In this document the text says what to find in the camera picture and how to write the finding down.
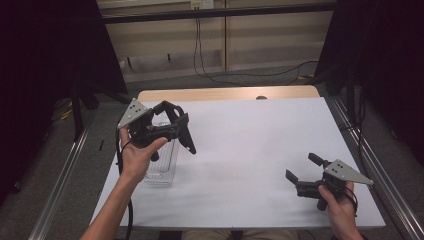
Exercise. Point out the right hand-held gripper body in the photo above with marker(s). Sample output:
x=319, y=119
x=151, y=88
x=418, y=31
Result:
x=336, y=176

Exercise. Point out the person's right hand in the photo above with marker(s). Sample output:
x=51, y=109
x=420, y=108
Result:
x=340, y=213

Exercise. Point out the black stand leg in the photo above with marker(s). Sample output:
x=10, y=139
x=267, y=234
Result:
x=77, y=113

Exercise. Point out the wooden table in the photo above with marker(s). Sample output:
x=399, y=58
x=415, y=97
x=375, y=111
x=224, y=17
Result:
x=206, y=93

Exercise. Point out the clear plastic tray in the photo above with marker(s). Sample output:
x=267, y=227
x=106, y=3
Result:
x=165, y=168

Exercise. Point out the black curtain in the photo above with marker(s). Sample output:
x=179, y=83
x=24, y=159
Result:
x=383, y=50
x=40, y=66

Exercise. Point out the white table cover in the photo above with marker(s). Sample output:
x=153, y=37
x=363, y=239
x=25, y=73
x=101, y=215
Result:
x=233, y=166

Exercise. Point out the white wall socket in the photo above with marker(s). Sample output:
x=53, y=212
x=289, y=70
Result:
x=202, y=4

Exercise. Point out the aluminium rail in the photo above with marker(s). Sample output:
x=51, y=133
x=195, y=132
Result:
x=383, y=173
x=56, y=186

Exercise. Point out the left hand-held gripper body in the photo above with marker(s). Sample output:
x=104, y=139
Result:
x=143, y=128

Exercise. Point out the black horizontal bar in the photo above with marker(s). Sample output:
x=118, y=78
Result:
x=216, y=13

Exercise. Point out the person's left hand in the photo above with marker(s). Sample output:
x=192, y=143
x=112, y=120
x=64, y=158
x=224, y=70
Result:
x=138, y=160

